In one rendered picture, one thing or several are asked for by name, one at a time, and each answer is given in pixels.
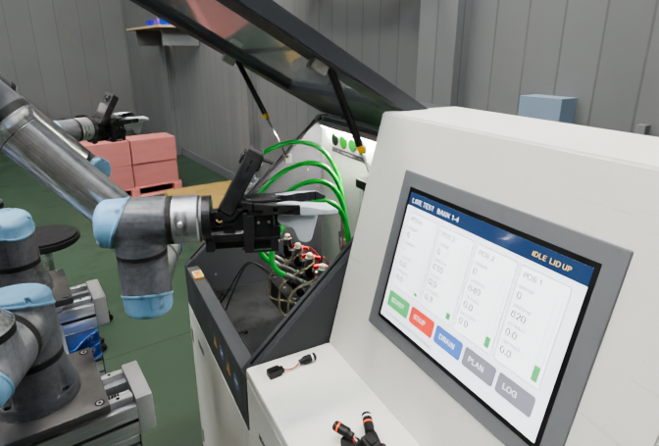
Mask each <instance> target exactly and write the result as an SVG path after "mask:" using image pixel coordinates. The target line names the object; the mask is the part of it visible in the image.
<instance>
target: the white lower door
mask: <svg viewBox="0 0 659 446"><path fill-rule="evenodd" d="M190 312H191V321H192V327H191V332H192V340H193V342H194V349H195V359H196V368H197V377H198V387H199V396H200V406H201V416H202V424H203V427H202V434H203V441H204V443H205V446H248V443H247V429H246V424H245V421H244V419H243V417H242V415H241V413H240V411H239V409H238V407H237V405H236V403H235V401H234V399H233V397H232V394H231V392H230V390H229V388H228V385H227V383H226V381H225V378H224V376H223V374H222V372H221V370H220V368H219V366H218V363H217V361H216V359H215V357H214V355H213V353H212V351H211V349H210V346H209V344H208V342H207V340H206V338H205V336H204V334H203V331H202V329H201V327H200V325H199V323H198V321H197V319H196V318H195V315H194V313H193V311H192V309H191V307H190Z"/></svg>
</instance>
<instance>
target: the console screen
mask: <svg viewBox="0 0 659 446"><path fill-rule="evenodd" d="M633 255H634V251H633V250H630V249H627V248H625V247H622V246H619V245H616V244H613V243H611V242H608V241H605V240H602V239H600V238H597V237H594V236H591V235H588V234H586V233H583V232H580V231H577V230H575V229H572V228H569V227H566V226H563V225H561V224H558V223H554V222H552V221H549V220H546V219H543V218H540V217H538V216H535V215H532V214H529V213H526V212H524V211H521V210H518V209H515V208H513V207H510V206H507V205H504V204H501V203H499V202H496V201H493V200H490V199H488V198H485V197H482V196H480V195H477V194H475V193H472V192H469V191H466V190H464V189H461V188H458V187H455V186H452V185H450V184H447V183H444V182H441V181H439V180H436V179H433V178H430V177H427V176H425V175H422V174H419V173H414V172H412V171H409V170H406V172H405V175H404V179H403V183H402V187H401V191H400V195H399V199H398V203H397V207H396V211H395V215H394V219H393V223H392V227H391V231H390V235H389V238H388V242H387V246H386V250H385V254H384V258H383V262H382V266H381V270H380V277H379V281H378V285H377V289H376V293H375V297H374V301H373V305H372V309H371V312H370V316H369V322H370V323H371V324H372V325H373V326H375V327H376V328H377V329H378V330H379V331H380V332H381V333H382V334H383V335H384V336H385V337H387V338H388V339H389V340H390V341H391V342H392V343H393V344H394V345H395V346H396V347H398V348H399V349H400V350H401V351H402V352H403V353H404V354H405V355H406V356H407V357H408V358H410V359H411V360H412V361H413V362H414V363H415V364H416V365H417V366H418V367H419V368H421V369H422V370H423V371H424V372H425V373H426V374H427V375H428V376H429V377H431V378H432V379H433V380H434V381H435V382H436V383H437V384H438V385H439V386H440V387H441V388H443V389H444V390H445V391H446V392H447V393H448V394H449V395H450V396H451V397H452V398H454V399H455V400H456V401H457V402H458V403H459V404H460V405H461V406H462V407H463V408H464V409H466V410H467V411H468V412H469V413H470V414H471V415H472V416H473V417H474V418H475V419H477V420H478V421H479V422H480V423H481V424H482V425H483V426H484V427H485V428H486V429H488V430H489V431H490V432H491V433H492V434H493V435H494V436H495V437H496V438H497V439H499V440H500V441H501V442H502V443H503V444H504V445H505V446H565V444H566V441H567V438H568V436H569V433H570V430H571V427H572V425H573V422H574V419H575V416H576V413H577V411H578V408H579V405H580V402H581V399H582V397H583V393H584V390H585V388H586V385H587V382H588V379H589V376H590V374H591V371H592V368H593V365H594V362H595V360H596V357H597V354H598V351H599V349H600V346H601V343H602V340H603V337H604V335H605V332H606V329H607V326H608V324H609V321H610V319H611V316H612V313H613V311H614V308H615V305H616V302H617V299H618V297H619V294H620V291H621V288H622V286H623V283H624V280H625V277H626V274H627V272H628V269H629V266H630V263H631V261H632V258H633Z"/></svg>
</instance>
